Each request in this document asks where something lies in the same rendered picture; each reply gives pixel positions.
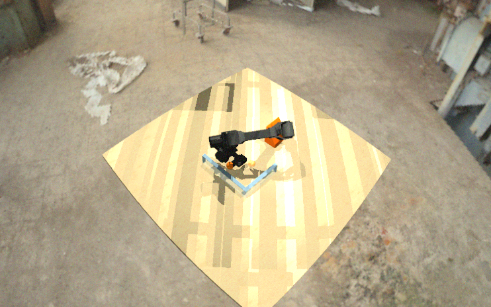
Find clear low corner walls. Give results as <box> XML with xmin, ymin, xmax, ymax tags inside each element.
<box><xmin>202</xmin><ymin>157</ymin><xmax>277</xmax><ymax>198</ymax></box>

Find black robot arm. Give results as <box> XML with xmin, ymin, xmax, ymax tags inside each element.
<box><xmin>209</xmin><ymin>120</ymin><xmax>294</xmax><ymax>163</ymax></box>

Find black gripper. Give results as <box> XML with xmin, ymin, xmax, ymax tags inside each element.
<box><xmin>214</xmin><ymin>146</ymin><xmax>247</xmax><ymax>167</ymax></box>

